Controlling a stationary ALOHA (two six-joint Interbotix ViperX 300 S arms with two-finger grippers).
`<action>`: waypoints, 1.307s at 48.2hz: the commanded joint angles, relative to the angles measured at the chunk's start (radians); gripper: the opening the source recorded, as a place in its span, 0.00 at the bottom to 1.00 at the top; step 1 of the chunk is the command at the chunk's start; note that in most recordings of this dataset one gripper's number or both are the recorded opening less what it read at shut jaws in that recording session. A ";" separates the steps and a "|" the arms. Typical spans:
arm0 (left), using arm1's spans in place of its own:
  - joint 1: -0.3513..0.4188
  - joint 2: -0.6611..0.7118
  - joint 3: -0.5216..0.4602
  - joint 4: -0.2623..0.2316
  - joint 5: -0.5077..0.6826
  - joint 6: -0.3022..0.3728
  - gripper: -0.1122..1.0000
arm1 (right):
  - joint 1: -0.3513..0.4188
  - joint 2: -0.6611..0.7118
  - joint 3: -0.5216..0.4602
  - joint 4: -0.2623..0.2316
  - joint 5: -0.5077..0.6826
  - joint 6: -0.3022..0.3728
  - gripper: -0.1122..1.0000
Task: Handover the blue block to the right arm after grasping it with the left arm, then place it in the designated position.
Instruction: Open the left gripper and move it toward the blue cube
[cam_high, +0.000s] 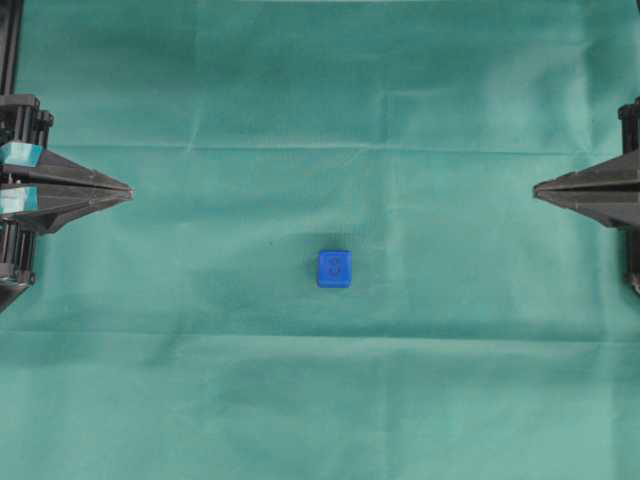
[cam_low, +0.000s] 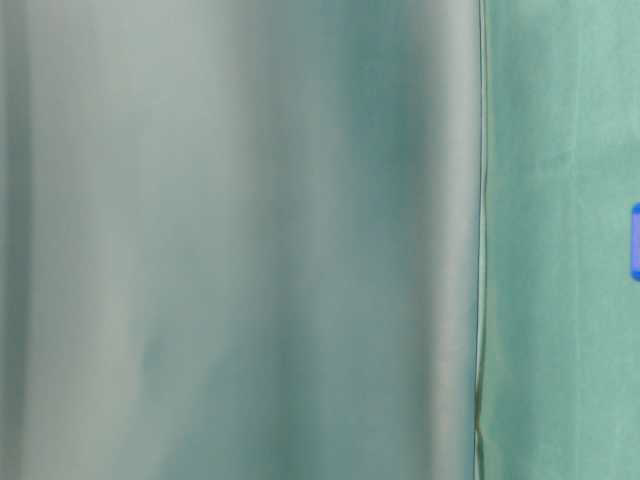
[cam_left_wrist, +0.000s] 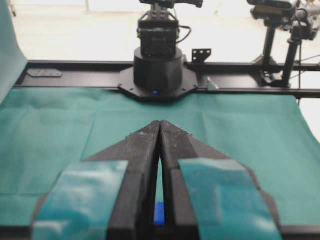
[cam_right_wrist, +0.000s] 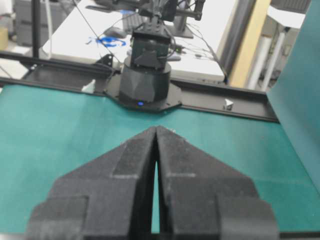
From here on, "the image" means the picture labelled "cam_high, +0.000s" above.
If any green table cloth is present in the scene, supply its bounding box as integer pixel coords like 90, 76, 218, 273
1, 1, 639, 479

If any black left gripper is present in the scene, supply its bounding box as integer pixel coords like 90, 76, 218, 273
1, 94, 133, 286

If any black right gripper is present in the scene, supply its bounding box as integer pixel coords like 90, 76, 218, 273
534, 98, 639, 293

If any black aluminium frame post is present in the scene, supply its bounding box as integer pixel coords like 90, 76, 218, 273
0, 0, 24, 95

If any blue block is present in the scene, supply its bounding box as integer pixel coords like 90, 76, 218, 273
316, 250, 352, 288

